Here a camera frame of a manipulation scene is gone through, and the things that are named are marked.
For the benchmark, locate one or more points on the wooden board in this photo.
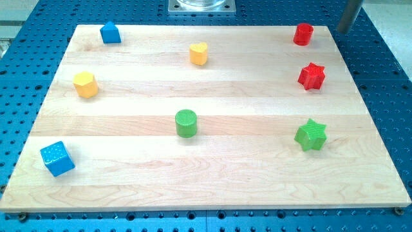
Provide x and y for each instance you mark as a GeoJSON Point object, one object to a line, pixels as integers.
{"type": "Point", "coordinates": [249, 106]}

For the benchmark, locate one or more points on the blue cube block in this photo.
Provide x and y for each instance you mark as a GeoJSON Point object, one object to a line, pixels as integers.
{"type": "Point", "coordinates": [57, 158]}

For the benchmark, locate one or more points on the green star block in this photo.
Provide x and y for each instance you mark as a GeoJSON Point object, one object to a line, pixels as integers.
{"type": "Point", "coordinates": [311, 136]}

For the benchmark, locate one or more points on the yellow heart block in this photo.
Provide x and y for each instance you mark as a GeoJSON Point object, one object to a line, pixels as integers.
{"type": "Point", "coordinates": [198, 53]}

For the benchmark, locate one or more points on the blue perforated metal table plate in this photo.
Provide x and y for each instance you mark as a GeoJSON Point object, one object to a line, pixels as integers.
{"type": "Point", "coordinates": [32, 59]}

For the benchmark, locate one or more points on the grey metal pusher rod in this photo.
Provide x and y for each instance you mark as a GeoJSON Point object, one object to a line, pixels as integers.
{"type": "Point", "coordinates": [349, 16]}

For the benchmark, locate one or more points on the red cylinder block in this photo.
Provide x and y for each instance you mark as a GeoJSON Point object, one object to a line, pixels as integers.
{"type": "Point", "coordinates": [303, 34]}

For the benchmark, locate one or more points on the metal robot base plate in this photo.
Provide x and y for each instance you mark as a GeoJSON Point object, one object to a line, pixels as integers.
{"type": "Point", "coordinates": [201, 7]}

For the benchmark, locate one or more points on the blue pentagon block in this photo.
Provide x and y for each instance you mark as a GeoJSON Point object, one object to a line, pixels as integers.
{"type": "Point", "coordinates": [110, 33]}

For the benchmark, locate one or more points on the yellow hexagon block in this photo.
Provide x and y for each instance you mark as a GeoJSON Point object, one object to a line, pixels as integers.
{"type": "Point", "coordinates": [85, 84]}

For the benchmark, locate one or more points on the red star block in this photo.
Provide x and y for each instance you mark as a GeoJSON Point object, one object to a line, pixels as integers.
{"type": "Point", "coordinates": [312, 76]}

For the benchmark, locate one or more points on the green cylinder block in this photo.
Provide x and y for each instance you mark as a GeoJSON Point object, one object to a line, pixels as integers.
{"type": "Point", "coordinates": [186, 123]}

